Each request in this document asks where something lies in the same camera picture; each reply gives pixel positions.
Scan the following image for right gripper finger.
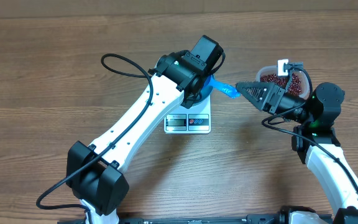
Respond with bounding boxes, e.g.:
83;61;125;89
236;86;271;110
236;82;274;91

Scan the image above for blue plastic measuring scoop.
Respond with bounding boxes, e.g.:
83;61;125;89
209;77;241;98

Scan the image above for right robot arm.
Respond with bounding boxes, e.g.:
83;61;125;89
236;82;358;223

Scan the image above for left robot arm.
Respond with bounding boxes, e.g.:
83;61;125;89
67;35;224;223

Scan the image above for teal blue bowl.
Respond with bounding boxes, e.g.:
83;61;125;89
193;75;214;106

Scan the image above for white digital kitchen scale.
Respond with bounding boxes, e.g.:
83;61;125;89
164;96;211;134

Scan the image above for red adzuki beans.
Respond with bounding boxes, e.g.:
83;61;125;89
260;73;302;96

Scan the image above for clear plastic food container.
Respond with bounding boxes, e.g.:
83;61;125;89
255;65;310;99

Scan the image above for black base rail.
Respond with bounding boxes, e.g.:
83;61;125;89
57;213;334;224

